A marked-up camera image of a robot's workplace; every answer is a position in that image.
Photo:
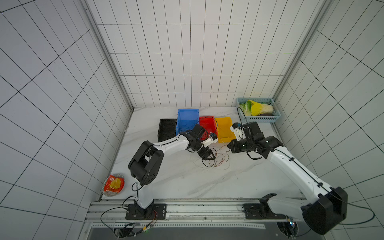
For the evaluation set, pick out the light blue mesh basket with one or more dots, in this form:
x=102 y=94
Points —
x=267 y=118

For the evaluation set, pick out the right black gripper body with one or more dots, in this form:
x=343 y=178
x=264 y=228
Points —
x=235 y=147

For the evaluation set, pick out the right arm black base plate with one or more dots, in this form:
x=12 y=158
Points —
x=261 y=210

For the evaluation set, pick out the blue plastic bin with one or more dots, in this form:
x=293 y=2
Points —
x=186 y=120

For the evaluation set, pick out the wrist white camera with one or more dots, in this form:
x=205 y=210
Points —
x=238 y=131
x=211 y=139

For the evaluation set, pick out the aluminium mounting rail frame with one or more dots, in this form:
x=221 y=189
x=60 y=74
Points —
x=186 y=213

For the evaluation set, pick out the red plastic bin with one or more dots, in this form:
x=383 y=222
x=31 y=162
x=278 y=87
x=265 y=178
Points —
x=209 y=123

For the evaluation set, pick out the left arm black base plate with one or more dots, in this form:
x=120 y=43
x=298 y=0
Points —
x=153 y=211

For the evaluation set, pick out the yellow plastic bin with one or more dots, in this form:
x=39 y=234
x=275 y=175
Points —
x=225 y=135

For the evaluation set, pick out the red yellow snack bag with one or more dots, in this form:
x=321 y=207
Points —
x=113 y=185

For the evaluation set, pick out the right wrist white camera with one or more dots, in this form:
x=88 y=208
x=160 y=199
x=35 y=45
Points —
x=238 y=131

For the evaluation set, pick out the green lettuce toy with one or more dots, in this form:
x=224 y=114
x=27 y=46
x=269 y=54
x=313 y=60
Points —
x=246 y=108

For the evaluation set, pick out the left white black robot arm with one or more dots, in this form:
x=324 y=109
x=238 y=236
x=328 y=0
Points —
x=146 y=162

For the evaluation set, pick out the black plastic bin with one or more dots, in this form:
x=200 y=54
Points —
x=167 y=129

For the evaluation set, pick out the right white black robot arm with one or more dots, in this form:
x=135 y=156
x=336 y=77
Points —
x=322 y=207

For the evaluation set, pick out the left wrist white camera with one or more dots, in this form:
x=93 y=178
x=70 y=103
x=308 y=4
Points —
x=211 y=139

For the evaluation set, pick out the toy napa cabbage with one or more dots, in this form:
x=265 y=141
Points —
x=259 y=109

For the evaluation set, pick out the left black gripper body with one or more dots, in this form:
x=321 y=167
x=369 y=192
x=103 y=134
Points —
x=203 y=152

